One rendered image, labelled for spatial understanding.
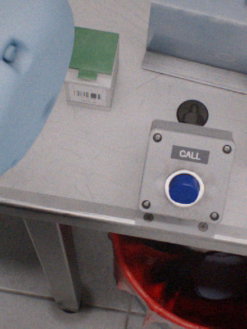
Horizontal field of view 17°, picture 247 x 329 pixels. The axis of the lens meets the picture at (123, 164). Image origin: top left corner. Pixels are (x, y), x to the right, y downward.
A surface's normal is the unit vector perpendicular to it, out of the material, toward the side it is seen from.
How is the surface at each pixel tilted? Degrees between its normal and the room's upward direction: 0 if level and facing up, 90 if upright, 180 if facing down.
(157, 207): 30
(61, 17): 74
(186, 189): 60
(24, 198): 0
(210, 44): 90
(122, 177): 0
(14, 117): 89
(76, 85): 90
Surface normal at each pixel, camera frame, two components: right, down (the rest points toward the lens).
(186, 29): -0.25, 0.92
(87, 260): 0.02, -0.30
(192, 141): -0.07, 0.21
